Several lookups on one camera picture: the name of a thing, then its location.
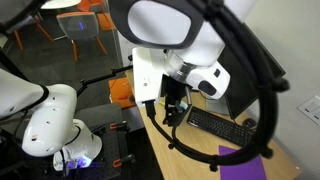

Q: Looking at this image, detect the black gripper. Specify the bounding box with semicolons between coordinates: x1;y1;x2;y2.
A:
162;75;192;128

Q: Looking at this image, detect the grey monitor stand base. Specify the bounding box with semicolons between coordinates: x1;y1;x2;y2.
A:
205;95;232;117

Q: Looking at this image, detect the black computer keyboard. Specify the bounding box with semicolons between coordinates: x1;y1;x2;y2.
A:
186;105;256;148

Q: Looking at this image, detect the orange black clamp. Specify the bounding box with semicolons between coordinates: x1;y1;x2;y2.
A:
109;120;131;132
112;153;137;169

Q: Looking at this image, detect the orange box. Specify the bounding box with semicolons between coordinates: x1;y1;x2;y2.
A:
108;77;137;110

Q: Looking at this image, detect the black computer mouse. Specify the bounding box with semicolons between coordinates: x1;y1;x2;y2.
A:
242;117;258;129

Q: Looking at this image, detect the black computer monitor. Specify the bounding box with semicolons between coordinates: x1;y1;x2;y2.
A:
218;22;287;120

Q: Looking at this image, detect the purple paper sheet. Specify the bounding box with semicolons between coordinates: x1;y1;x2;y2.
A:
218;145;268;180

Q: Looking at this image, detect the orange chair with grey back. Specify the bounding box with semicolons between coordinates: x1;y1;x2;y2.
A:
55;11;109;63

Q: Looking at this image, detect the white round table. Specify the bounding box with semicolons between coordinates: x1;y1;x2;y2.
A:
40;0;82;10

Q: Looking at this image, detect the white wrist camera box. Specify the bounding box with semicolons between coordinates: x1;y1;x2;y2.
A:
131;46;168;108

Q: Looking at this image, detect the black cable bundle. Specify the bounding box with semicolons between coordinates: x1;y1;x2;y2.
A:
144;0;290;173

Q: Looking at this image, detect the white wall outlet plate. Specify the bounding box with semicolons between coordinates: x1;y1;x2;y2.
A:
296;95;320;126

